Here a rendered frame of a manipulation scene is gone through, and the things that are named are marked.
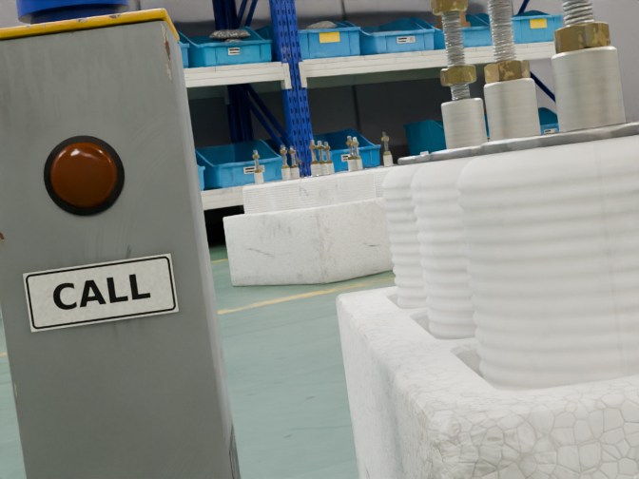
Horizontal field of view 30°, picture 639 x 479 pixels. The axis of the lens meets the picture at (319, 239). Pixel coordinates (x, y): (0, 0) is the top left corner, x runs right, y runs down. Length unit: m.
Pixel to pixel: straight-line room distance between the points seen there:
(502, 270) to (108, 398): 0.14
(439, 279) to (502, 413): 0.18
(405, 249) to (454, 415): 0.29
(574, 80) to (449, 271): 0.13
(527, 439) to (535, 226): 0.07
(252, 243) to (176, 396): 2.58
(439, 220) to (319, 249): 2.28
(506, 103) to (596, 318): 0.17
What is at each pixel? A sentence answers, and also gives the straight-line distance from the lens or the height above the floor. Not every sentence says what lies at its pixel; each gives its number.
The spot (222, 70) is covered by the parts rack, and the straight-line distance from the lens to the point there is 5.32.
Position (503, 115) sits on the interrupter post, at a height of 0.27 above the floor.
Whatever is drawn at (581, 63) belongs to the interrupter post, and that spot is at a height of 0.28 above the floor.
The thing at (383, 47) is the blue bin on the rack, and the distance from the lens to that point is 5.84.
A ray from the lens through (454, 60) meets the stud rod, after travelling 0.64.
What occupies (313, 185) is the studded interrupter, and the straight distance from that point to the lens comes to 2.83.
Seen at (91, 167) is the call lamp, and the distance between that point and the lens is 0.41.
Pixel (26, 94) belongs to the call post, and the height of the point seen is 0.29.
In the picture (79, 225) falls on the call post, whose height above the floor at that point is 0.25.
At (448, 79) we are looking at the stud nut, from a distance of 0.64.
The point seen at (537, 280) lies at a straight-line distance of 0.38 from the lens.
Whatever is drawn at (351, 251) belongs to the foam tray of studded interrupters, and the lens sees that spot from 2.83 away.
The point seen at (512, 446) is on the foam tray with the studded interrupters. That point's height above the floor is 0.17.
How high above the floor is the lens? 0.25
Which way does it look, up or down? 3 degrees down
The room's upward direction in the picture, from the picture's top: 8 degrees counter-clockwise
